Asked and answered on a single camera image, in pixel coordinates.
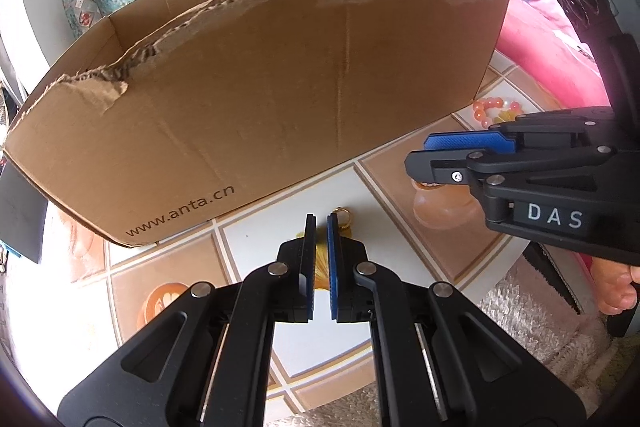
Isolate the pink bead bracelet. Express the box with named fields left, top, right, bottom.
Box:
left=471, top=96, right=523, bottom=128

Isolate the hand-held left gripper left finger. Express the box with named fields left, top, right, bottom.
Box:
left=57, top=213, right=318, bottom=427

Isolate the pink blanket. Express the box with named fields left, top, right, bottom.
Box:
left=492, top=0, right=616, bottom=110

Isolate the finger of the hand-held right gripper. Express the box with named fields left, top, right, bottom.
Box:
left=424, top=106, right=628, bottom=155
left=404, top=142, right=621, bottom=188

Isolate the black flat board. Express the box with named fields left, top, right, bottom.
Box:
left=0, top=159, right=49, bottom=264

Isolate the torn cardboard box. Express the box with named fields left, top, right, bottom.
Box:
left=2, top=0, right=512, bottom=249

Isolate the person's right hand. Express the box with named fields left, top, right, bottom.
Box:
left=590, top=257, right=640, bottom=315

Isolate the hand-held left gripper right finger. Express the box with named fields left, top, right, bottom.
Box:
left=326, top=213, right=586, bottom=427

